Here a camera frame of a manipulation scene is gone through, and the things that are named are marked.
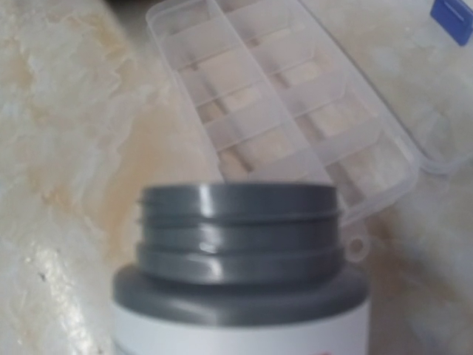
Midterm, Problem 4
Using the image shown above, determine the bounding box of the grey-capped orange pill bottle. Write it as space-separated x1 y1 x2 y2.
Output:
112 183 370 354

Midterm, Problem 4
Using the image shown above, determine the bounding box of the clear plastic pill organizer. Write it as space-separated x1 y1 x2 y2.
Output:
146 1 472 262

